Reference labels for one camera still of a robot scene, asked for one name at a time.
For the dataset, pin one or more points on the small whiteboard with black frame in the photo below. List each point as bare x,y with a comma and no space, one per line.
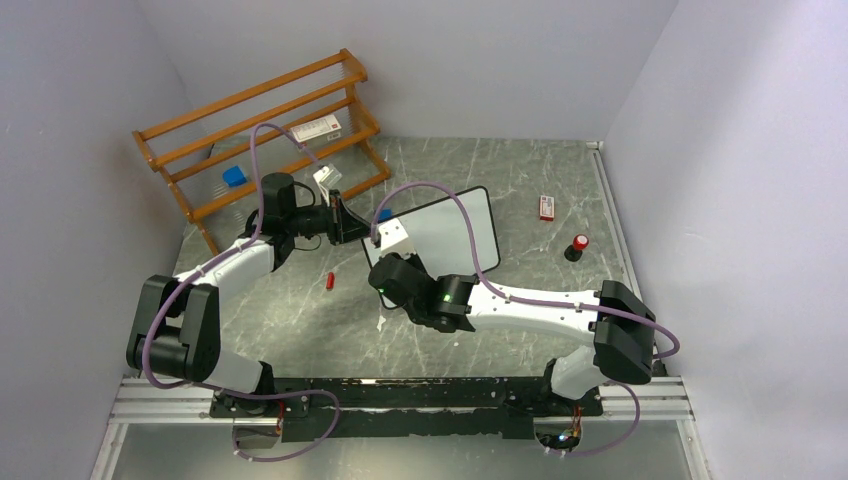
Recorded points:
437,231

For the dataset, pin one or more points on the white red box on shelf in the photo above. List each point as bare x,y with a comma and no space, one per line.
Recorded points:
327,125

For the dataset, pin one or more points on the small red white box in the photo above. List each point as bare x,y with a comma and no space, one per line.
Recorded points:
546,210

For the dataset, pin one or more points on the blue eraser on shelf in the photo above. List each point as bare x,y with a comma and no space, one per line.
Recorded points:
234,177

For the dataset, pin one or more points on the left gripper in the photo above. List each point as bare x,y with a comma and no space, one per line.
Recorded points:
342,225

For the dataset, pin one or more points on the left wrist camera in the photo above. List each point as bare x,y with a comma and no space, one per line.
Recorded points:
326,178

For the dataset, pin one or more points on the blue eraser on table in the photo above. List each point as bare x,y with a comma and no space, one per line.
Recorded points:
384,215

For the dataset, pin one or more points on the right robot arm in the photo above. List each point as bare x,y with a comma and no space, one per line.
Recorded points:
612,327

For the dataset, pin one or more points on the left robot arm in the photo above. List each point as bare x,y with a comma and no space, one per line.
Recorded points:
176,330

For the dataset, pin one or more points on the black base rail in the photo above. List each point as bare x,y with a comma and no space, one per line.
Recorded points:
382,408

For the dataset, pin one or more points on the red black stamp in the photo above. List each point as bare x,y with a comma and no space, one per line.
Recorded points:
575,250

